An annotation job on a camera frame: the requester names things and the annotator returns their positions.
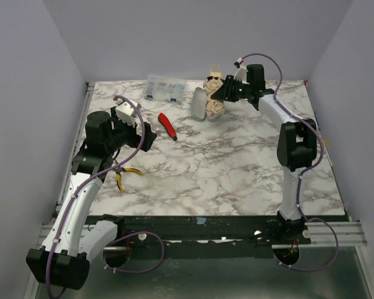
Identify beige black umbrella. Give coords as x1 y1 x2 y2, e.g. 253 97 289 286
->
202 63 227 121

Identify mint green umbrella case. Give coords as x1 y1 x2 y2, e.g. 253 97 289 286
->
191 87 207 121

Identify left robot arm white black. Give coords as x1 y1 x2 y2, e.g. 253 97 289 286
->
26 102 156 290

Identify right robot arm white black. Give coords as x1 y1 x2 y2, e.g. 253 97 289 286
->
211 64 317 234

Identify red utility knife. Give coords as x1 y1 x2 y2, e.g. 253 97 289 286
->
158 113 178 141

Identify clear plastic organizer box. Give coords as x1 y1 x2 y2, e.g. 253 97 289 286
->
142 75 187 103

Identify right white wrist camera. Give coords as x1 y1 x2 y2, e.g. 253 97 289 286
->
234 57 247 83

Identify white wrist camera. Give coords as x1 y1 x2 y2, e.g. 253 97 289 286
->
234 57 247 83
113 96 137 127

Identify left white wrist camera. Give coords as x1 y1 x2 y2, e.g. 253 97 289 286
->
113 96 137 127

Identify yellow handled pliers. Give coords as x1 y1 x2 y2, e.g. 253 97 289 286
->
113 160 145 194

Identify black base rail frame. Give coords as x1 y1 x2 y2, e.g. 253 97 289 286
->
106 216 310 260

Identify aluminium frame rail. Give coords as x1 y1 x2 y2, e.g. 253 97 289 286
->
22 82 95 298

